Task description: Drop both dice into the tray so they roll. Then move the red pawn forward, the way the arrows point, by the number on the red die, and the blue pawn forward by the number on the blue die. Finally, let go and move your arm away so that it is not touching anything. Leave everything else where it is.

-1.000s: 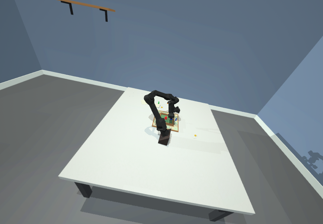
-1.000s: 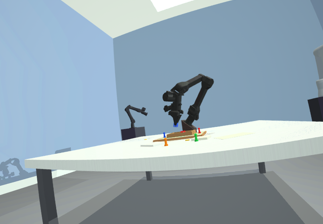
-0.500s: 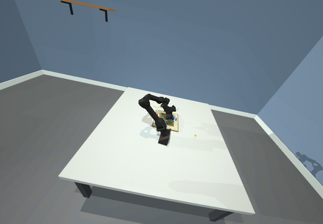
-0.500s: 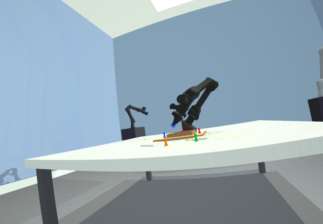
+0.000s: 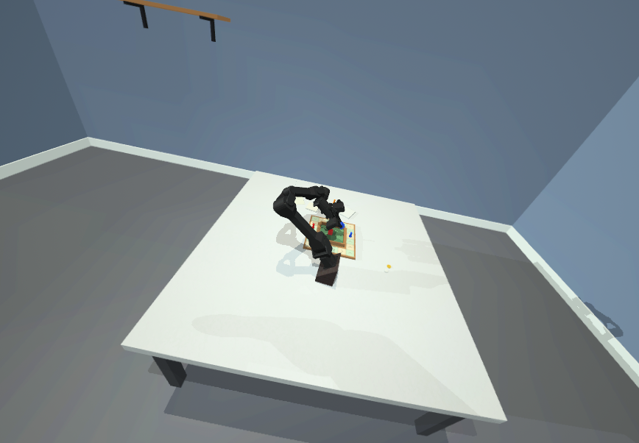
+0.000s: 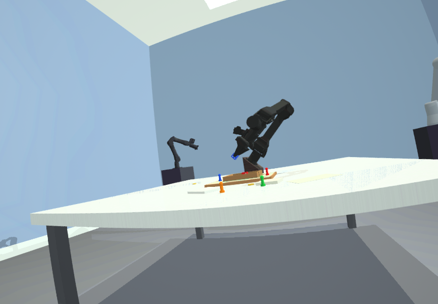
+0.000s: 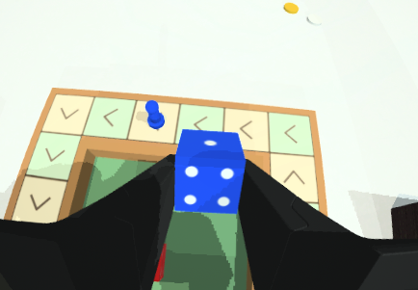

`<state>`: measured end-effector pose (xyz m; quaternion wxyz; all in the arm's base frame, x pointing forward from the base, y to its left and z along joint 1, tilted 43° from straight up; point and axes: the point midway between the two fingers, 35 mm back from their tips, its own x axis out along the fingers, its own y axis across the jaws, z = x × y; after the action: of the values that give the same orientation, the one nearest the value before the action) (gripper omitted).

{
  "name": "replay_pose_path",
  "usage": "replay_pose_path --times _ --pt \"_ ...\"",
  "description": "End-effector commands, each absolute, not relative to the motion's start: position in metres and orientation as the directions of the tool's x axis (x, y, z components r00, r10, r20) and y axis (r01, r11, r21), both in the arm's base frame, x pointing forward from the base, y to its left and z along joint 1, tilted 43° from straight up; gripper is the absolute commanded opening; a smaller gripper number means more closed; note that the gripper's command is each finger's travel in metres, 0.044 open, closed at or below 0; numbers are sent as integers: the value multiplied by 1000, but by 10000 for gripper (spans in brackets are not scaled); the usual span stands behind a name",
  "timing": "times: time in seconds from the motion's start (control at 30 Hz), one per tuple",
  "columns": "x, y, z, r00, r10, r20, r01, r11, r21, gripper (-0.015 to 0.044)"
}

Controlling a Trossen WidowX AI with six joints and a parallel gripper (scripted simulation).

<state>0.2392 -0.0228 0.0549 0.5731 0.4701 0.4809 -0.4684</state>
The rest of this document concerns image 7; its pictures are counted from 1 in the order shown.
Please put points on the blue die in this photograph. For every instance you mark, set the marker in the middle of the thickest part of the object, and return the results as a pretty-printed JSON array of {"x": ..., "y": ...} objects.
[{"x": 209, "y": 170}]

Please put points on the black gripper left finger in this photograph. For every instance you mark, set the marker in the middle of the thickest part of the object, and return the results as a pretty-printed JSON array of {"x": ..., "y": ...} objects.
[{"x": 113, "y": 244}]

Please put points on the red die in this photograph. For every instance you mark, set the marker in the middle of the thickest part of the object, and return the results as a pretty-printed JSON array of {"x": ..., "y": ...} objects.
[{"x": 159, "y": 273}]

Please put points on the blue pawn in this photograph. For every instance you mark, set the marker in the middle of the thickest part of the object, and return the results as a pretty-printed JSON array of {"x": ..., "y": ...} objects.
[{"x": 155, "y": 119}]

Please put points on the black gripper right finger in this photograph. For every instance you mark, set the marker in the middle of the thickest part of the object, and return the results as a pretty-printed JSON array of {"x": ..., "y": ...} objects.
[{"x": 291, "y": 246}]

